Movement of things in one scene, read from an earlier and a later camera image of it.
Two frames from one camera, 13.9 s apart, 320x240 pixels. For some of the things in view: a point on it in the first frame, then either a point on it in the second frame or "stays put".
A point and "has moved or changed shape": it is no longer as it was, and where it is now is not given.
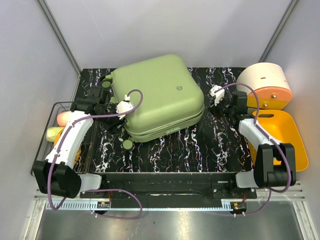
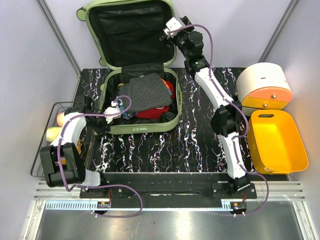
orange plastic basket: x=281 y=126 stays put
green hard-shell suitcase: x=164 y=94 has moved or changed shape
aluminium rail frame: x=280 y=214 stays put
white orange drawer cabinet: x=270 y=83 stays put
